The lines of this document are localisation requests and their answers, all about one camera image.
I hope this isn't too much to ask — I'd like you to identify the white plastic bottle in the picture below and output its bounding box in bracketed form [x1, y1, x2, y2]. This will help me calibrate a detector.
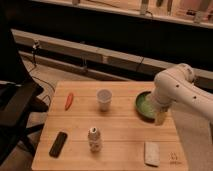
[88, 127, 102, 152]

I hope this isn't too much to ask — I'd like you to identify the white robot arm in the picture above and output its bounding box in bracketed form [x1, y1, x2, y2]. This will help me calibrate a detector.
[146, 63, 213, 124]

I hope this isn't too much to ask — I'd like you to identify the green bowl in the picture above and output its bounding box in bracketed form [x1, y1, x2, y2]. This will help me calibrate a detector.
[135, 91, 155, 120]

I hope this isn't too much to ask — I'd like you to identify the wooden table board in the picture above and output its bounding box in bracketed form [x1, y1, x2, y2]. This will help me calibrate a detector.
[32, 81, 188, 171]

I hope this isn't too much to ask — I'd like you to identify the black remote control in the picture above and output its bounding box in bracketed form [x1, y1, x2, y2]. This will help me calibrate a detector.
[49, 132, 67, 158]

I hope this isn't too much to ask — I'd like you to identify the black chair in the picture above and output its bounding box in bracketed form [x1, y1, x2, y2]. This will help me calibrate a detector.
[0, 17, 48, 166]

